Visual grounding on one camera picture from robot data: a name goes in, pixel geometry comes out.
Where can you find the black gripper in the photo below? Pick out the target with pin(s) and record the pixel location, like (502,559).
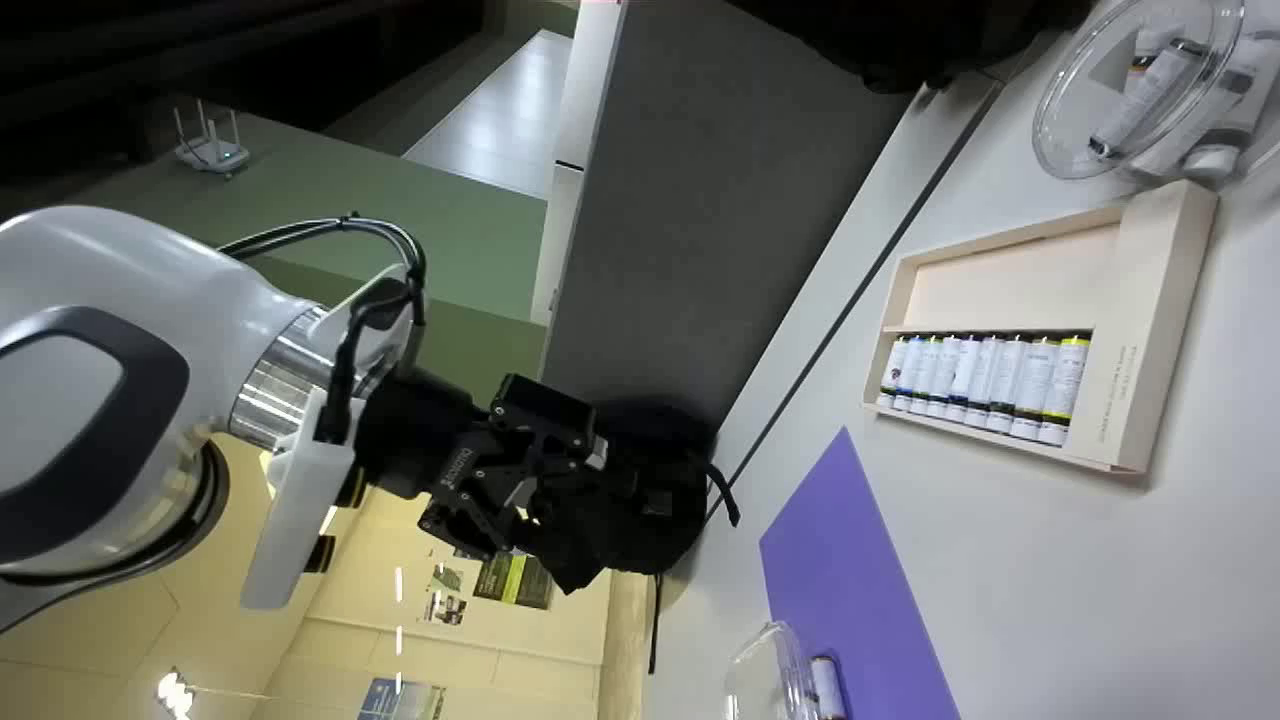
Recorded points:
(422,433)

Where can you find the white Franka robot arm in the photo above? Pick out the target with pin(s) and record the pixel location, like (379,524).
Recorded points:
(104,265)

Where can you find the small white bottle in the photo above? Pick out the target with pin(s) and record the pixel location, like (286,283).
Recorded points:
(824,686)

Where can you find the light wooden box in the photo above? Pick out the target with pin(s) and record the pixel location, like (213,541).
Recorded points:
(1015,274)

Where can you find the white paint bottle yellow band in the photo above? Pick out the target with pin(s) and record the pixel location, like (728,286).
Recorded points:
(1067,380)

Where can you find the small picture poster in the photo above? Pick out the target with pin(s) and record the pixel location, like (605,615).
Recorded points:
(444,610)

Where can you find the blue picture poster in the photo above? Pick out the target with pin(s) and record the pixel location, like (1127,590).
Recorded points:
(403,698)

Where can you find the green cabinet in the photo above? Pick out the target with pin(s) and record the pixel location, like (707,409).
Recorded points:
(403,224)

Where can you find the small clear plastic container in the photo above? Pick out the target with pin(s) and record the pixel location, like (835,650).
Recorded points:
(761,673)

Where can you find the purple mat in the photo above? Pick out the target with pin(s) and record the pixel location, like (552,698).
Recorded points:
(852,603)

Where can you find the white wifi router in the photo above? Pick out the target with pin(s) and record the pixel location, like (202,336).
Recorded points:
(208,143)

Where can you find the white marker pen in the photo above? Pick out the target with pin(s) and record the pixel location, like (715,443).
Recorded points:
(1142,97)

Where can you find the white plastic item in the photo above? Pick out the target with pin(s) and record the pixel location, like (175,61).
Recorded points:
(1232,115)

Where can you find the dark wall poster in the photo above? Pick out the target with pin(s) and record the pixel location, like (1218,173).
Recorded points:
(496,581)

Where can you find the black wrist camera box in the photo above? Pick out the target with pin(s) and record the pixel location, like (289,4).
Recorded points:
(541,418)

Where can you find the white wrist mounting bracket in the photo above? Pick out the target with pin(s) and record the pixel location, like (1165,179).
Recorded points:
(300,523)

